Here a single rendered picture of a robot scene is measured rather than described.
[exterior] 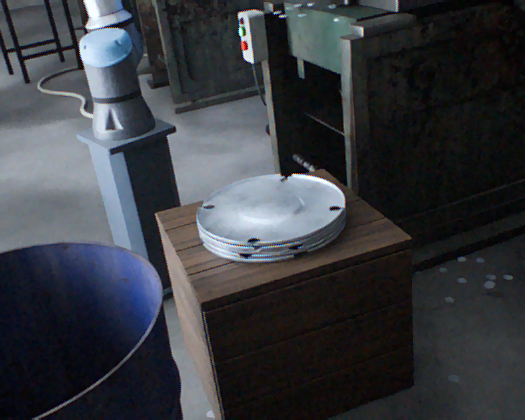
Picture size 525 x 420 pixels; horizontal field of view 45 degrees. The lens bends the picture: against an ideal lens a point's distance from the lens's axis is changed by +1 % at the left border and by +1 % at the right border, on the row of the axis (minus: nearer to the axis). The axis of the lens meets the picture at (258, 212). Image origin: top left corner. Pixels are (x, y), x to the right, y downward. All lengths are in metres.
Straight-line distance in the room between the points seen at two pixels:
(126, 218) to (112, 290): 0.57
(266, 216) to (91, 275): 0.34
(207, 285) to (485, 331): 0.70
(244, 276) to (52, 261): 0.32
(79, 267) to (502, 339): 0.92
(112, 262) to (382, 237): 0.48
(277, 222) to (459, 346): 0.53
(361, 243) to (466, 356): 0.42
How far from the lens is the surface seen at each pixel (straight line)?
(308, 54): 1.79
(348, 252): 1.14
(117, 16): 1.66
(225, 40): 3.27
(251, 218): 1.20
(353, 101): 1.49
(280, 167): 2.02
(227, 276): 1.11
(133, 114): 1.55
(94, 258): 1.05
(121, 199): 1.60
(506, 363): 1.46
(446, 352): 1.47
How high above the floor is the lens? 0.95
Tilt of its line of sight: 27 degrees down
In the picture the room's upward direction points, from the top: 8 degrees counter-clockwise
